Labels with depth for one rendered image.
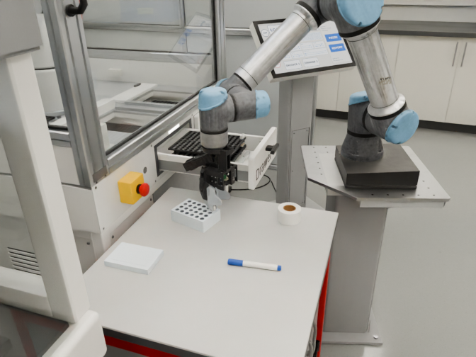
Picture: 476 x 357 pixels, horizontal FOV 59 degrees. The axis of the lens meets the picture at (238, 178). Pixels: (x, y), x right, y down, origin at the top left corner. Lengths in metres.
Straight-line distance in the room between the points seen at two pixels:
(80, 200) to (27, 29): 0.68
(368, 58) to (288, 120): 1.12
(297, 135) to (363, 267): 0.93
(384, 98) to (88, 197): 0.89
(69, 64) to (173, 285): 0.57
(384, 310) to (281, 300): 1.20
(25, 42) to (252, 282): 0.73
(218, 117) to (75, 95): 0.35
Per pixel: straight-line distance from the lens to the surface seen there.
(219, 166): 1.16
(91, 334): 0.83
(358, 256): 1.74
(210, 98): 1.08
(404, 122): 1.40
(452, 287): 2.41
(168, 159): 1.42
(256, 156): 1.30
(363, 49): 1.28
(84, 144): 1.11
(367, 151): 1.55
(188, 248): 1.18
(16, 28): 0.59
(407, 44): 4.21
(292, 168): 2.47
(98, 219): 1.20
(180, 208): 1.29
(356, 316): 1.95
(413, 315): 2.19
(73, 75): 1.07
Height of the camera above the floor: 1.46
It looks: 27 degrees down
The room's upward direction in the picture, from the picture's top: 1 degrees counter-clockwise
